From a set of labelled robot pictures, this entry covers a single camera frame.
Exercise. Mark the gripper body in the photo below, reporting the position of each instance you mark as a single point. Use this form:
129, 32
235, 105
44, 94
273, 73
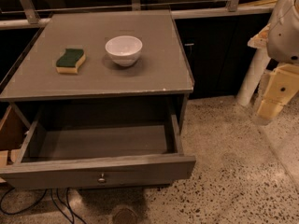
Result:
285, 36

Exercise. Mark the grey top drawer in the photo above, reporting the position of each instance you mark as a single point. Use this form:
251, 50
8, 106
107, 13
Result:
143, 155

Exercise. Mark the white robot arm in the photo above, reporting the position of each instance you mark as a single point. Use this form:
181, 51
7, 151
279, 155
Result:
275, 65

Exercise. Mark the grey wooden drawer cabinet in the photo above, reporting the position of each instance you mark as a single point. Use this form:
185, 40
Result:
103, 94

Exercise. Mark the metal drawer knob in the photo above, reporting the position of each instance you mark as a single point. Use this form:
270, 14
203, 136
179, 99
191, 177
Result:
102, 179

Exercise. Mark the white ceramic bowl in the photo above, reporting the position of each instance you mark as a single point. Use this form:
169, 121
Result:
124, 50

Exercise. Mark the round floor drain cover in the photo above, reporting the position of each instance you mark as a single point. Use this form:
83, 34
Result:
124, 215

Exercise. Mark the green and yellow sponge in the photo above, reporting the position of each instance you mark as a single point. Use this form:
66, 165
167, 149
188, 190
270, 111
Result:
70, 61

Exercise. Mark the metal railing frame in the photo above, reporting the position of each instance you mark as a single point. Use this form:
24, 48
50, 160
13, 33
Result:
21, 14

